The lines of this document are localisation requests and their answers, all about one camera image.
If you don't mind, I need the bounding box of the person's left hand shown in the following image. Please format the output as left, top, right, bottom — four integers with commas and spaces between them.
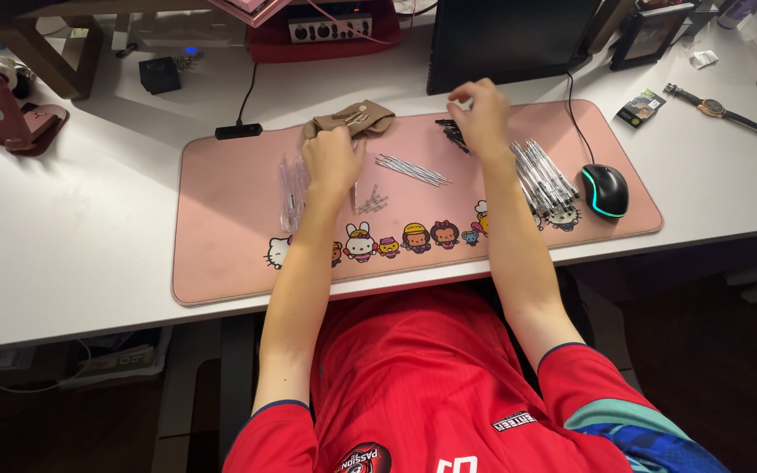
301, 126, 368, 197

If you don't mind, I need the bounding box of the person's right hand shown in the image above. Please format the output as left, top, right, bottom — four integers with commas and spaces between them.
447, 79, 515, 162

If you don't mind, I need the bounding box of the heap of black pen caps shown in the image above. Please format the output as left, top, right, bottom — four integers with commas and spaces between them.
435, 118, 470, 156

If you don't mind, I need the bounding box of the black monitor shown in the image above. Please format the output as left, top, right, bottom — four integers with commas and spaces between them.
426, 0, 604, 97

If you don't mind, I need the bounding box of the bundle of pen refills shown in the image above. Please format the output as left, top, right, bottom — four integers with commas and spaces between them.
375, 153, 453, 188

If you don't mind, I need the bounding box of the pile of assembled clear pens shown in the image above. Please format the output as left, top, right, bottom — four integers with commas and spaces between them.
510, 137, 581, 219

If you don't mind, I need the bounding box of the beige fabric pouch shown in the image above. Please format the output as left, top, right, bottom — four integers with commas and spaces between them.
303, 100, 396, 140

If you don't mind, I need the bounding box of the heap of small pen tips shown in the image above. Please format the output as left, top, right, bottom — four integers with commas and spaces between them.
352, 183, 390, 215

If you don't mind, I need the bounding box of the red audio interface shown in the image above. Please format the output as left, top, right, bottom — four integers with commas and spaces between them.
246, 0, 403, 64

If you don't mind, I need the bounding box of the black computer mouse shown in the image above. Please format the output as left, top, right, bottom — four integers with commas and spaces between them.
580, 164, 630, 219

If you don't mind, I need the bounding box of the small black printed packet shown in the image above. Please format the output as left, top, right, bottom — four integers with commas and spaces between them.
616, 88, 667, 130

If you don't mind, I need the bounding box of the group of clear pen barrels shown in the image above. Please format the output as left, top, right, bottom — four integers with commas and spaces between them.
277, 154, 311, 233

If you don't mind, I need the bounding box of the black adapter dongle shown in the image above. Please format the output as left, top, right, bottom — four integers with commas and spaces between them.
215, 122, 264, 141

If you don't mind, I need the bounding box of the pink keyboard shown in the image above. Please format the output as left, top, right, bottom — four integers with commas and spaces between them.
208, 0, 295, 28

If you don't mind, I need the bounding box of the pink cartoon desk mat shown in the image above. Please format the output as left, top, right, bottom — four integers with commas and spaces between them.
171, 99, 664, 307

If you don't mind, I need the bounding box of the group of bottles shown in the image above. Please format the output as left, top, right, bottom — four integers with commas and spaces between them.
715, 0, 757, 43

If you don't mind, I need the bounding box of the person's red jersey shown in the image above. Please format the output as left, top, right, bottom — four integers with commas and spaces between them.
223, 282, 732, 473

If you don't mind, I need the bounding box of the small black cube box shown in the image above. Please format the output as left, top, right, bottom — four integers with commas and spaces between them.
138, 56, 181, 95

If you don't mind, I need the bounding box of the wooden desk riser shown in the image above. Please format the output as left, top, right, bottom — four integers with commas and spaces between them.
0, 0, 218, 101

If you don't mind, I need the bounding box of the brown bear phone stand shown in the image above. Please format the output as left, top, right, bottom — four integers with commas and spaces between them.
0, 71, 70, 158

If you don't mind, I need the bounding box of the black mouse cable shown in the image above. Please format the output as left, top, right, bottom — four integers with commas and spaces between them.
564, 71, 596, 166

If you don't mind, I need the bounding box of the black picture frame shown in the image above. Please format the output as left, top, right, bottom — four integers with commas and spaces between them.
609, 3, 695, 72

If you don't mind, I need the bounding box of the black dongle cable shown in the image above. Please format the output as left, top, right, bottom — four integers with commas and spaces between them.
237, 62, 258, 126

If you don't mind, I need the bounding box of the black strap wristwatch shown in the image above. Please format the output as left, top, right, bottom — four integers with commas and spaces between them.
664, 83, 757, 143

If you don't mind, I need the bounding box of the silver bead chain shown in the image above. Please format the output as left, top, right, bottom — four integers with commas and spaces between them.
169, 47, 206, 72

